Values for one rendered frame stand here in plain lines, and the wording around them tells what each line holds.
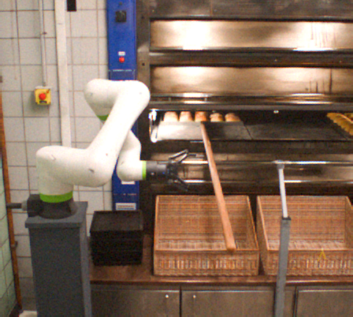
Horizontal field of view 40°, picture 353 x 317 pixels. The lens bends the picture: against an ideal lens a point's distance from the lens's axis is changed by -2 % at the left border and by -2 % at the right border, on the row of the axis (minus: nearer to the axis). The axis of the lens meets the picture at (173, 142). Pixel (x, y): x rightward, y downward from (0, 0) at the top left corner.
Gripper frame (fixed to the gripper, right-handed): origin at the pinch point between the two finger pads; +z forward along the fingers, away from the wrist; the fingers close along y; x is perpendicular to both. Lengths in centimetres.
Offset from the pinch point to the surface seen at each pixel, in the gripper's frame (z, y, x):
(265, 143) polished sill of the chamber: 41, 3, -57
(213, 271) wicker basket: 8, 59, -8
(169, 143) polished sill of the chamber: -16, 3, -58
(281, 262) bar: 41, 47, 3
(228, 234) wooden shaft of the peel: 5, -1, 71
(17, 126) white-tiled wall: -106, -7, -60
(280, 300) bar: 41, 69, 3
